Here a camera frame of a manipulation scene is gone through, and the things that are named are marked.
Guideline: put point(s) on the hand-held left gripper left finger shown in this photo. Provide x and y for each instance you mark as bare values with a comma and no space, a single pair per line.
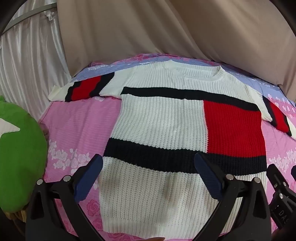
89,177

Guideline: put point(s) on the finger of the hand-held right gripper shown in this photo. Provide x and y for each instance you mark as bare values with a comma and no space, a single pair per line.
277,178
294,172

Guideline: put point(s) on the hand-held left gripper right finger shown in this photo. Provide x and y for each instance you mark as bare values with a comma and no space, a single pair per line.
208,178

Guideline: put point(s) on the white red black knit sweater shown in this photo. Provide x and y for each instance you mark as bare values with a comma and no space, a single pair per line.
161,129

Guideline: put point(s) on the pink floral bed sheet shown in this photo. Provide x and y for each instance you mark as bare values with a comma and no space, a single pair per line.
81,129

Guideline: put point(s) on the green star plush pillow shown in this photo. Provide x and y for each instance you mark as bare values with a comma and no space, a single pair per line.
20,157

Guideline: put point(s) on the white pleated curtain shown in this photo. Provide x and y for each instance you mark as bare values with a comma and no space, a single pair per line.
30,62

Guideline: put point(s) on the beige curtain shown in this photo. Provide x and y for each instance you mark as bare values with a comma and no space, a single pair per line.
161,30

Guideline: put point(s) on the metal curtain rail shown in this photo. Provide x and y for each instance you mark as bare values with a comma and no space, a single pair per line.
25,16

